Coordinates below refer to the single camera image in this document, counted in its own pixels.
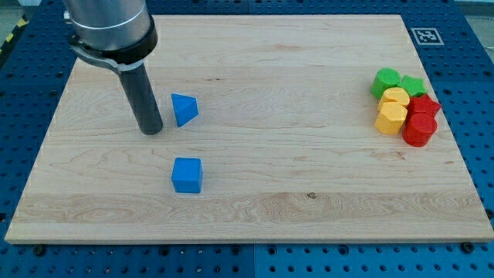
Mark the blue triangle block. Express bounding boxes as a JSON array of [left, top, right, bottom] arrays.
[[171, 93, 199, 127]]

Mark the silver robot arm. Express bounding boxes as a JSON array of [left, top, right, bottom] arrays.
[[64, 0, 158, 73]]

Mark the wooden board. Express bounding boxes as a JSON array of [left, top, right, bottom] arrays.
[[5, 15, 493, 245]]

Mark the blue cube block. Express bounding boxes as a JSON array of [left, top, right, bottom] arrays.
[[171, 158, 203, 194]]

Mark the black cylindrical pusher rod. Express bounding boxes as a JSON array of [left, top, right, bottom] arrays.
[[118, 64, 163, 135]]

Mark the yellow hexagon block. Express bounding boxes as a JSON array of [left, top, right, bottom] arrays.
[[374, 102, 408, 135]]

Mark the green cylinder block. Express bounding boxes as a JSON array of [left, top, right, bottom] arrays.
[[370, 68, 401, 99]]

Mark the yellow cylinder block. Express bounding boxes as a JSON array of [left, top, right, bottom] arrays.
[[377, 87, 410, 111]]

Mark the red cylinder block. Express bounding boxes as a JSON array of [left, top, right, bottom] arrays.
[[402, 113, 438, 147]]

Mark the green star block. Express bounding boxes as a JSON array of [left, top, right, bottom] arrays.
[[398, 75, 428, 97]]

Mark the red star block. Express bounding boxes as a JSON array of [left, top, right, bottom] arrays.
[[407, 94, 442, 118]]

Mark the white fiducial marker tag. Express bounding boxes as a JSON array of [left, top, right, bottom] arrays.
[[411, 27, 444, 46]]

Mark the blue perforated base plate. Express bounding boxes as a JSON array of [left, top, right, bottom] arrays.
[[1, 0, 493, 277]]

